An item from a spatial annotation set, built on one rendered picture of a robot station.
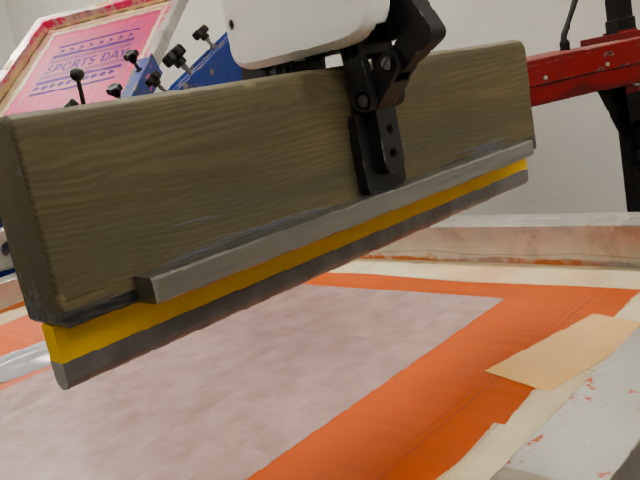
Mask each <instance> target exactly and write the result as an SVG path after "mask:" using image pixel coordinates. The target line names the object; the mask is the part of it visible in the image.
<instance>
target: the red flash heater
mask: <svg viewBox="0 0 640 480"><path fill-rule="evenodd" d="M580 46H581V47H579V48H573V49H570V50H562V51H560V50H558V51H552V52H547V53H541V54H537V55H533V56H528V57H526V61H527V70H528V78H529V85H530V100H531V106H532V107H534V106H539V105H543V104H547V103H551V102H555V101H559V100H564V99H568V98H572V97H576V96H580V95H585V94H589V93H593V92H598V91H601V90H609V89H613V88H618V87H622V86H626V85H630V84H634V83H639V82H640V30H632V31H626V32H621V33H616V34H611V35H606V36H601V37H595V38H591V39H586V40H581V41H580Z"/></svg>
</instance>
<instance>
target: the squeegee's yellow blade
mask: <svg viewBox="0 0 640 480"><path fill-rule="evenodd" d="M526 168H527V162H526V158H525V159H523V160H520V161H518V162H515V163H513V164H510V165H507V166H505V167H503V168H501V169H498V170H494V171H492V172H489V173H487V174H484V175H482V176H479V177H477V178H474V179H472V180H469V181H468V182H465V183H463V184H460V185H458V186H455V187H453V188H450V189H448V190H444V191H441V192H439V193H436V194H434V195H432V196H430V197H427V198H425V199H422V200H420V201H417V202H415V203H412V204H410V205H407V206H405V207H403V208H401V209H398V210H394V211H392V212H389V213H387V214H384V215H382V216H379V217H377V218H374V219H371V220H369V221H367V222H365V223H362V224H360V225H357V226H355V227H352V228H350V229H347V230H343V231H341V232H338V233H336V234H334V235H332V236H329V237H327V238H324V239H322V240H319V241H317V242H314V243H312V244H309V245H307V246H305V247H303V248H300V249H298V250H294V251H291V252H289V253H286V254H284V255H281V256H279V257H276V258H274V259H271V260H269V261H267V262H265V263H262V264H260V265H257V266H255V267H252V268H250V269H247V270H243V271H240V272H238V273H235V274H234V275H231V276H229V277H226V278H224V279H221V280H219V281H216V282H214V283H211V284H209V285H206V286H205V287H202V288H200V289H197V290H193V291H191V292H188V293H186V294H183V295H181V296H178V297H176V298H173V299H171V300H169V301H167V302H164V303H162V304H157V305H155V304H148V303H140V302H137V303H134V304H132V305H129V306H126V307H124V308H122V309H120V310H115V311H113V312H110V313H108V314H105V315H103V316H100V317H97V318H95V319H92V320H90V321H88V322H85V323H83V324H80V325H78V326H75V327H72V328H70V329H69V328H64V327H59V326H55V325H51V324H46V323H45V324H42V325H41V328H42V331H43V334H44V338H45V341H46V345H47V348H48V352H49V356H50V360H51V361H53V362H56V363H60V364H65V363H67V362H69V361H71V360H73V359H75V358H78V357H80V356H83V355H85V354H87V353H90V352H92V351H94V350H98V349H101V348H103V347H105V346H107V345H109V344H111V343H114V342H116V341H119V340H121V339H123V338H126V337H128V336H130V335H133V334H135V333H137V332H139V331H141V330H145V329H147V328H150V327H152V326H155V325H157V324H159V323H162V322H164V321H166V320H169V319H171V318H173V317H175V316H177V315H180V314H182V313H184V312H187V311H189V310H193V309H195V308H198V307H200V306H202V305H205V304H207V303H209V302H211V301H213V300H216V299H218V298H220V297H223V296H225V295H228V294H230V293H232V292H235V291H237V290H240V289H242V288H245V287H247V286H249V285H252V284H254V283H256V282H259V281H261V280H264V279H266V278H268V277H271V276H273V275H274V274H277V273H279V272H282V271H284V270H288V269H290V268H292V267H295V266H297V265H300V264H302V263H304V262H307V261H309V260H311V259H313V258H315V257H318V256H320V255H322V254H325V253H327V252H329V251H332V250H336V249H338V248H340V247H343V246H345V245H347V244H349V243H351V242H354V241H356V240H358V239H361V238H363V237H365V236H368V235H370V234H373V233H375V232H377V231H380V230H382V229H385V228H387V227H390V226H392V225H394V224H397V223H399V222H401V221H404V220H406V219H409V218H411V217H412V216H415V215H417V214H419V213H422V212H424V211H427V210H430V209H433V208H435V207H437V206H440V205H442V204H445V203H447V202H449V201H451V200H453V199H455V198H458V197H460V196H463V195H465V194H467V193H470V192H472V191H474V190H478V189H481V188H483V187H485V186H487V185H489V184H491V183H494V182H496V181H499V180H501V179H503V178H506V177H508V176H510V175H513V174H515V173H517V172H519V171H521V170H525V169H526Z"/></svg>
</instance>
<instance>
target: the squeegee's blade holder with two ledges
mask: <svg viewBox="0 0 640 480"><path fill-rule="evenodd" d="M533 155H534V150H533V143H532V140H522V141H514V142H511V143H508V144H506V145H503V146H500V147H498V148H495V149H492V150H487V151H485V152H482V153H479V154H476V155H473V156H472V157H469V158H466V159H463V160H460V161H457V162H455V163H452V164H449V165H446V166H444V167H442V168H439V169H436V170H431V171H428V172H426V173H423V174H420V175H417V176H414V177H412V178H410V179H407V180H405V182H404V183H402V184H400V185H397V186H395V187H392V188H389V189H387V190H382V191H380V192H377V193H375V194H364V195H361V196H358V197H355V198H353V199H351V200H348V201H345V202H342V203H340V204H337V205H334V206H331V207H328V208H325V209H323V210H319V211H316V212H313V213H311V214H308V215H305V216H302V217H299V218H296V219H294V220H291V221H289V222H286V223H283V224H281V225H278V226H275V227H272V228H269V229H266V230H262V231H259V232H256V233H254V234H252V235H249V236H246V237H243V238H240V239H238V240H235V241H232V242H229V243H227V244H224V245H222V246H219V247H216V248H213V249H210V250H206V251H203V252H200V253H197V254H194V255H193V256H190V257H187V258H184V259H181V260H179V261H176V262H173V263H170V264H167V265H165V266H163V267H160V268H157V269H154V270H150V271H147V272H144V273H141V274H138V275H135V276H133V279H134V283H135V287H136V290H137V294H138V298H139V301H138V302H140V303H148V304H155V305H157V304H162V303H164V302H167V301H169V300H171V299H173V298H176V297H178V296H181V295H183V294H186V293H188V292H191V291H193V290H197V289H200V288H202V287H205V286H206V285H209V284H211V283H214V282H216V281H219V280H221V279H224V278H226V277H229V276H231V275H234V274H235V273H238V272H240V271H243V270H247V269H250V268H252V267H255V266H257V265H260V264H262V263H265V262H267V261H269V260H271V259H274V258H276V257H279V256H281V255H284V254H286V253H289V252H291V251H294V250H298V249H300V248H303V247H305V246H307V245H309V244H312V243H314V242H317V241H319V240H322V239H324V238H327V237H329V236H332V235H334V234H336V233H338V232H341V231H343V230H347V229H350V228H352V227H355V226H357V225H360V224H362V223H365V222H367V221H369V220H371V219H374V218H377V217H379V216H382V215H384V214H387V213H389V212H392V211H394V210H398V209H401V208H403V207H405V206H407V205H410V204H412V203H415V202H417V201H420V200H422V199H425V198H427V197H430V196H432V195H434V194H436V193H439V192H441V191H444V190H448V189H450V188H453V187H455V186H458V185H460V184H463V183H465V182H468V181H469V180H472V179H474V178H477V177H479V176H482V175H484V174H487V173H489V172H492V171H494V170H498V169H501V168H503V167H505V166H507V165H510V164H513V163H515V162H518V161H520V160H523V159H525V158H528V157H530V156H533Z"/></svg>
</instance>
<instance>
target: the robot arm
mask: <svg viewBox="0 0 640 480"><path fill-rule="evenodd" d="M221 3H222V9H223V14H224V19H225V25H226V30H227V35H228V39H229V44H230V50H231V54H232V57H233V59H234V61H235V62H236V63H237V64H238V65H239V66H241V67H242V72H241V76H242V79H243V80H248V79H253V78H260V77H267V76H273V75H279V74H286V73H293V72H298V71H305V70H317V69H323V68H325V67H326V63H325V57H329V56H333V55H336V54H341V58H342V62H343V65H344V69H345V73H346V76H347V80H348V83H349V87H350V94H351V98H352V101H353V105H354V107H355V108H356V110H357V111H358V114H355V115H352V116H349V117H348V119H349V120H348V127H349V133H350V142H351V148H352V153H353V159H354V164H355V169H356V174H357V177H358V185H359V189H360V191H361V192H362V193H364V194H375V193H377V192H380V191H382V190H387V189H389V188H392V187H395V186H397V185H400V184H402V183H404V182H405V180H406V173H405V167H404V162H405V161H404V153H403V148H402V142H401V136H400V130H399V125H398V119H397V113H396V107H395V106H399V105H401V104H402V103H403V101H404V99H405V87H406V85H407V84H408V82H409V80H410V78H411V76H412V75H413V73H414V71H415V69H416V67H417V65H418V63H419V62H420V61H421V60H423V59H424V58H425V57H426V56H427V55H428V54H429V53H430V52H431V51H432V50H433V49H434V48H435V47H436V46H437V45H438V44H439V43H440V42H441V41H442V40H443V39H444V38H445V35H446V27H445V25H444V24H443V22H442V21H441V19H440V18H439V16H438V15H437V13H436V12H435V10H434V9H433V7H432V6H431V4H430V2H429V1H428V0H221ZM394 40H396V41H395V44H394V45H393V44H392V41H394ZM368 59H371V62H372V65H373V71H372V72H371V71H370V64H369V60H368ZM295 61H297V62H295Z"/></svg>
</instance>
